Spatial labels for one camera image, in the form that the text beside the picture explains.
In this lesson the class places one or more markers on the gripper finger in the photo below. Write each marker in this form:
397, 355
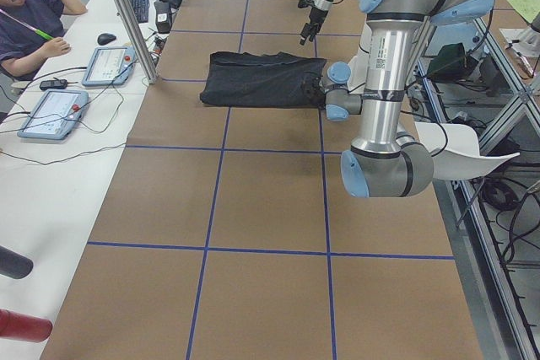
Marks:
312, 32
305, 34

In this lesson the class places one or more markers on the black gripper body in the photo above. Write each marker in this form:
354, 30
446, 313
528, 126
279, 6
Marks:
315, 91
315, 18

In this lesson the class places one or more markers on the black printed t-shirt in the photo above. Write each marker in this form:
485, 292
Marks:
267, 81

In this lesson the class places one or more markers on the black label printer box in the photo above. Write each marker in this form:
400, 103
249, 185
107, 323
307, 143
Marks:
163, 17

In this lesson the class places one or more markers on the white plastic chair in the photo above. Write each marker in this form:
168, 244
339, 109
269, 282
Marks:
456, 151

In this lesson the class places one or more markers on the black keyboard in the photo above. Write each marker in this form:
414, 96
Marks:
141, 10

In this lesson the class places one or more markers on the far teach pendant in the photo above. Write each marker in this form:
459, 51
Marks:
109, 66

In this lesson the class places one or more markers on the teach pendant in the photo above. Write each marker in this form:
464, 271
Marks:
55, 115
109, 66

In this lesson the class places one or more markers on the black computer mouse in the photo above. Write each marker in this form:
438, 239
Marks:
105, 39

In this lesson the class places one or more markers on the black handheld device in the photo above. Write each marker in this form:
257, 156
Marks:
53, 84

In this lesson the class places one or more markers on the near teach pendant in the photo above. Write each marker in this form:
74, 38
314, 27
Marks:
55, 115

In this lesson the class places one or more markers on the seated person in navy shirt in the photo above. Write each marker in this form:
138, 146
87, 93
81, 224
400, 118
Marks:
32, 32

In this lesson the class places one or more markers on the red bottle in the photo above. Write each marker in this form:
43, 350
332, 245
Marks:
23, 327

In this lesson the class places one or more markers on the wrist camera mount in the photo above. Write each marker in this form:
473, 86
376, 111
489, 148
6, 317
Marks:
305, 3

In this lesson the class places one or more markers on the aluminium frame post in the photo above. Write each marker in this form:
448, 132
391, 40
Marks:
130, 23

